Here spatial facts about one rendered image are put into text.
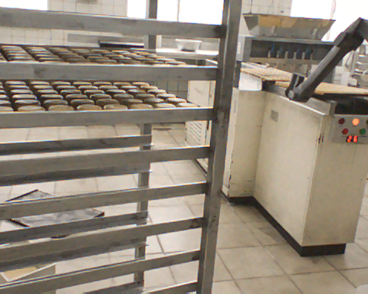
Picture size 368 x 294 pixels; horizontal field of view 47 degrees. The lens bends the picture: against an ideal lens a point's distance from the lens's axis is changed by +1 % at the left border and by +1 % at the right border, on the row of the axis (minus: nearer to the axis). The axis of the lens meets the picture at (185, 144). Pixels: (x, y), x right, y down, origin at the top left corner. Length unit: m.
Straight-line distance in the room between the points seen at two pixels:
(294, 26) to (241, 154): 0.90
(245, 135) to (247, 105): 0.21
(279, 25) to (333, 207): 1.20
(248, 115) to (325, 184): 0.75
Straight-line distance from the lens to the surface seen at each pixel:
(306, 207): 2.43
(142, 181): 1.42
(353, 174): 2.49
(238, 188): 3.00
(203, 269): 1.09
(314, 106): 2.36
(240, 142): 2.88
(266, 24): 2.87
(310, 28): 3.02
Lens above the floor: 1.25
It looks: 16 degrees down
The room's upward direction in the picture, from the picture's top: 4 degrees clockwise
